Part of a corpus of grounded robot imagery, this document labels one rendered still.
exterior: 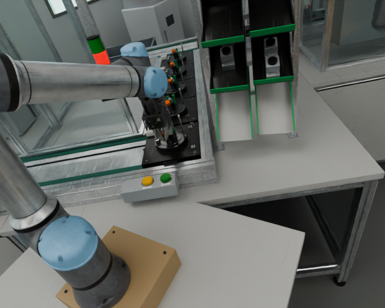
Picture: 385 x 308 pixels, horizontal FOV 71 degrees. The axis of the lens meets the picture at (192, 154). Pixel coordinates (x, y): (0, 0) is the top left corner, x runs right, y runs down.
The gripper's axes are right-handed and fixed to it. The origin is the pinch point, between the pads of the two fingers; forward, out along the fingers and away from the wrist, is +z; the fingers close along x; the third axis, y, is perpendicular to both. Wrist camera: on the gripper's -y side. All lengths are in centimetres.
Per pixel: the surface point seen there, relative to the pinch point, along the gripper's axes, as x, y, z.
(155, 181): -5.5, 12.3, 10.3
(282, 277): 31, 48, 20
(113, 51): -82, -234, 26
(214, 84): 21.9, -5.9, -14.2
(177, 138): 3.2, -8.3, 7.3
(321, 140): 62, -7, 20
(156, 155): -5.9, -1.8, 9.3
